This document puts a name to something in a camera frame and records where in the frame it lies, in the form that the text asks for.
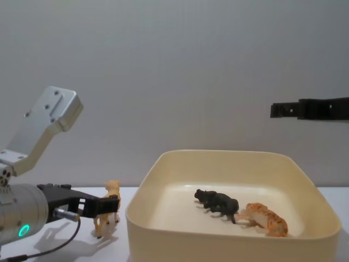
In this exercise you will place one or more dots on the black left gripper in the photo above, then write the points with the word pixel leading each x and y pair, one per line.
pixel 61 197

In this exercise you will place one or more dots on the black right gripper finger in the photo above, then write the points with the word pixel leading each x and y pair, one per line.
pixel 313 109

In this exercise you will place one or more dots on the tan toy lion figure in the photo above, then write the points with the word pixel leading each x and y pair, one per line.
pixel 113 191

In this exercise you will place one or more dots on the cream plastic bin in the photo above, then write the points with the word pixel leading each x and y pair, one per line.
pixel 191 174

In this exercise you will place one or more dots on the black toy animal figure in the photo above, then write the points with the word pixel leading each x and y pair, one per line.
pixel 218 202

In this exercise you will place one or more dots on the orange toy tiger figure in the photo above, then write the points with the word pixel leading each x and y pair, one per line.
pixel 270 218

